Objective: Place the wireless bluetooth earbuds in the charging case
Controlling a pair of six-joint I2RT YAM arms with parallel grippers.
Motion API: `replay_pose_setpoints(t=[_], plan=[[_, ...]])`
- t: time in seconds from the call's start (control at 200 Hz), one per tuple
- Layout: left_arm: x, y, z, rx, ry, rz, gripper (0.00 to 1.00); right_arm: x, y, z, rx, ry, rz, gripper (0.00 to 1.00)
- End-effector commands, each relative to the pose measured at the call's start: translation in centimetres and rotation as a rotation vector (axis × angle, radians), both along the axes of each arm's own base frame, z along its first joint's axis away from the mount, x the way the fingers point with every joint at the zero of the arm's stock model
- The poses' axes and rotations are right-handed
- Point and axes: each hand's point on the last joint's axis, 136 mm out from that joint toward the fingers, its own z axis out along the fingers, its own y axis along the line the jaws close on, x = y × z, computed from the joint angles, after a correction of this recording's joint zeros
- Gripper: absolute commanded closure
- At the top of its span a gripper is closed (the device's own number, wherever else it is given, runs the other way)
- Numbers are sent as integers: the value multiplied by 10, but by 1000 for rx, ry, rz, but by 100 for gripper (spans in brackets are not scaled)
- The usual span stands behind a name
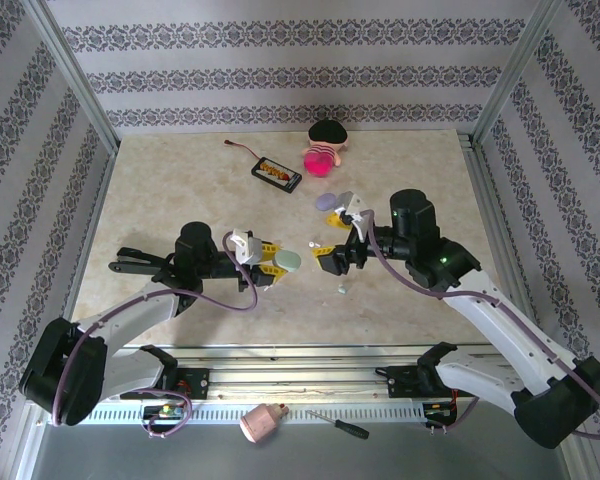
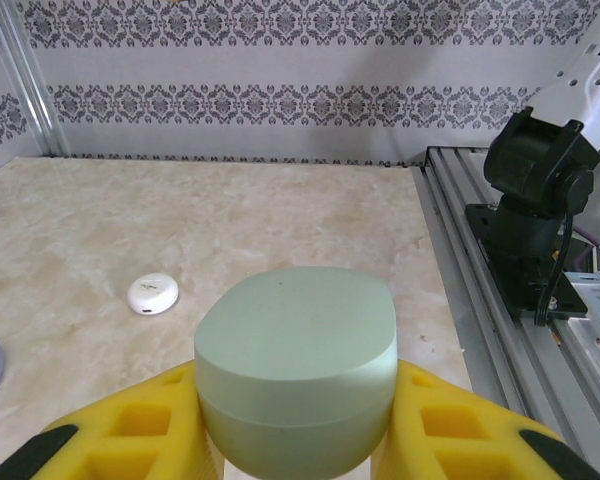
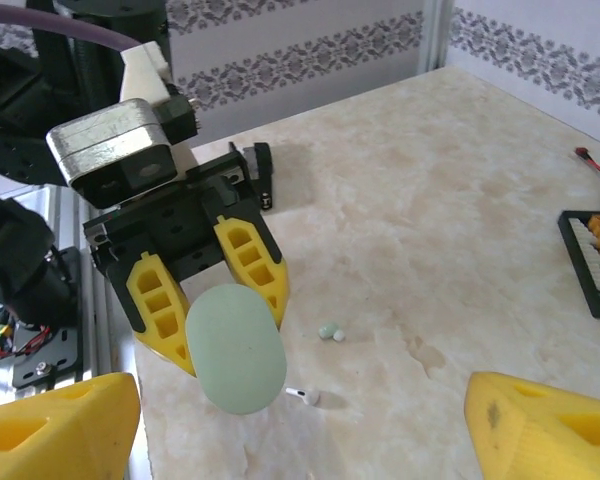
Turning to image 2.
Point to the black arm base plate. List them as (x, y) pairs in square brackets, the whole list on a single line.
[(570, 300)]

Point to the white earbud charging case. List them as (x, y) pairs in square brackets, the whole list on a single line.
[(152, 295)]

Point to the green earbud charging case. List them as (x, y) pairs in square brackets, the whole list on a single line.
[(295, 350)]

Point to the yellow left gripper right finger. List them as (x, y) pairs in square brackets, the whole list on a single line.
[(470, 430)]

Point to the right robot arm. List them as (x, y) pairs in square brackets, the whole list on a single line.
[(530, 160)]

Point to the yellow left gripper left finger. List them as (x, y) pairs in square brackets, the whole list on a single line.
[(105, 430)]

